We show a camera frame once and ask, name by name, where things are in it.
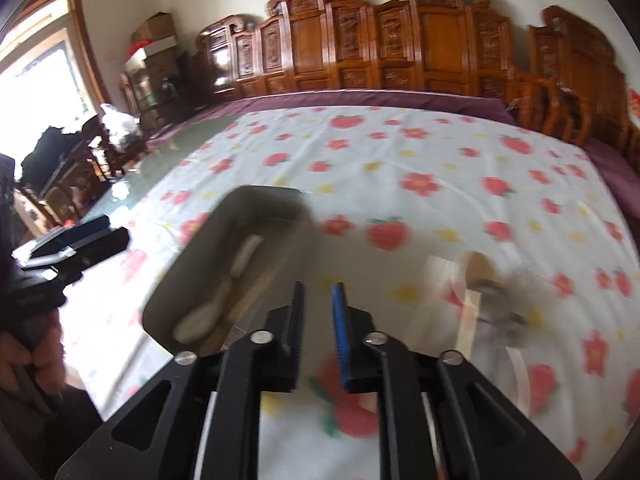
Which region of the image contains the person's left hand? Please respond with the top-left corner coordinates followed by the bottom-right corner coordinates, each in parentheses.
top-left (0, 310), bottom-right (66, 394)

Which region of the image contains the dark wooden dining chair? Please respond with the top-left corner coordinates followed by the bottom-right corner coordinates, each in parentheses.
top-left (18, 115), bottom-right (116, 228)

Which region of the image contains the beige plastic spoon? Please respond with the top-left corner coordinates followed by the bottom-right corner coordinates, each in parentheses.
top-left (198, 258), bottom-right (285, 356)

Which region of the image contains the white plastic spoon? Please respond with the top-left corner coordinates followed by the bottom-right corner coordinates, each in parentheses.
top-left (172, 234), bottom-right (264, 344)

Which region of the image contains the metal fork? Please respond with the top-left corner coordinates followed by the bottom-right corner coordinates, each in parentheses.
top-left (473, 271), bottom-right (537, 348)

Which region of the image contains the metal rectangular tin box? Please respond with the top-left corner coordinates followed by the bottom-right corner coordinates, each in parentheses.
top-left (142, 185), bottom-right (318, 356)

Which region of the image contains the stacked boxes cabinet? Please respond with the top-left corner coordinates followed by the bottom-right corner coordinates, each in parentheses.
top-left (120, 44), bottom-right (192, 132)

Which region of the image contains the strawberry flower print tablecloth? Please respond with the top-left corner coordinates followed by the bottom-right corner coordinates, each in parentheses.
top-left (61, 106), bottom-right (639, 479)

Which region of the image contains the purple sofa cushion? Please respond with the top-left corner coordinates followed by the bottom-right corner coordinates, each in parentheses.
top-left (146, 89), bottom-right (516, 148)

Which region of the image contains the cardboard box on top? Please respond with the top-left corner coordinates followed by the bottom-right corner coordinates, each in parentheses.
top-left (130, 12), bottom-right (176, 44)

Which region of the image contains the purple armchair cushion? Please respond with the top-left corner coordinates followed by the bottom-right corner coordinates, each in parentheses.
top-left (584, 139), bottom-right (640, 219)

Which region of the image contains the carved wooden armchair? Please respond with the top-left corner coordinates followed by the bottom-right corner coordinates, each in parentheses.
top-left (528, 6), bottom-right (639, 170)

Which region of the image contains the carved wooden long sofa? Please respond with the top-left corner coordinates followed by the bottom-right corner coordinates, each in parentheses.
top-left (195, 0), bottom-right (592, 145)

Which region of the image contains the wooden window frame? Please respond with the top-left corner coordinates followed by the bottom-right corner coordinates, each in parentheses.
top-left (1, 0), bottom-right (111, 114)

